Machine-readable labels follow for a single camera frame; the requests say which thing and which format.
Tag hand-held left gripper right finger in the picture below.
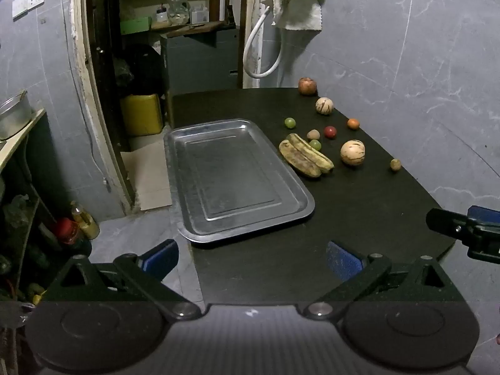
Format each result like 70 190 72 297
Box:
304 241 463 320

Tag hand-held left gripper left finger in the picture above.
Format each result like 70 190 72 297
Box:
43 239 200 323

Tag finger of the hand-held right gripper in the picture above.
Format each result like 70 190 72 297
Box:
426 208 475 245
467 205 500 225

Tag overripe spotted banana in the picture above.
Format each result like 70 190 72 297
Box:
278 140 323 179
286 133 335 175

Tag pale spotted pepino melon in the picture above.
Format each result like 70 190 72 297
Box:
340 140 366 166

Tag metal tray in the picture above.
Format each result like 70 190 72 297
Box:
163 118 315 246

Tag cardboard sheet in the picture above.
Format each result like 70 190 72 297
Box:
120 141 173 211

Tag yellow oil bottle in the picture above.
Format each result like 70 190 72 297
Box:
70 201 100 240

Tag red-lid jar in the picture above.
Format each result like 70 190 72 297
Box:
52 218 92 258

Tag yellow jerrycan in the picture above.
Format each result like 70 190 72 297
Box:
120 93 163 137

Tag red pomegranate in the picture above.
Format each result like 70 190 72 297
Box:
298 77 318 97

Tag kitchen counter with shelves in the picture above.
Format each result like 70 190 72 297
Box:
0 108 92 305

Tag grey cabinet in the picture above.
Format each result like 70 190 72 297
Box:
160 27 245 96

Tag metal pot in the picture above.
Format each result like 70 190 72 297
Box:
0 91 33 140

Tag wooden board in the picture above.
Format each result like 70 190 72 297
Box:
150 19 237 34

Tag green box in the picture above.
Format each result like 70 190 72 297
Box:
120 16 152 35

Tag clear plastic bag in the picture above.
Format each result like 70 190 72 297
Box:
168 0 191 24

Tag white cloth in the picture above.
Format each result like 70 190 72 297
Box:
271 0 323 31

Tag thin wall cable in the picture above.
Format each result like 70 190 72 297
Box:
58 0 112 194

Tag white hose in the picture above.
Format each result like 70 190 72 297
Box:
243 6 283 79

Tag white wall switch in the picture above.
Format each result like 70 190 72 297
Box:
12 0 45 19

